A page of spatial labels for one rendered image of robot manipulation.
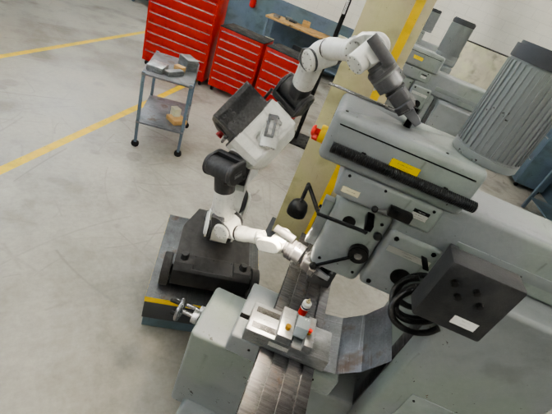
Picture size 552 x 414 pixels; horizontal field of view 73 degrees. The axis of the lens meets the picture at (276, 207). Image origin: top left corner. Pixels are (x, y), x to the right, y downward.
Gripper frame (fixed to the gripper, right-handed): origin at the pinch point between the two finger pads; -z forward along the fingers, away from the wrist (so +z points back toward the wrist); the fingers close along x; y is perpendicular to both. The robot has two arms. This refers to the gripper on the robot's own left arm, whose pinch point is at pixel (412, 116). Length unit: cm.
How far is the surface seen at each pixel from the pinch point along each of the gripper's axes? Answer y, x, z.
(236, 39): -203, -447, 146
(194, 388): -154, 18, -54
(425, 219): -12.2, 11.0, -27.8
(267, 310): -87, 12, -34
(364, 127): -10.5, 13.6, 7.8
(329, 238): -43.4, 10.4, -18.9
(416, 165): -4.8, 12.6, -10.2
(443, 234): -10.9, 9.6, -35.7
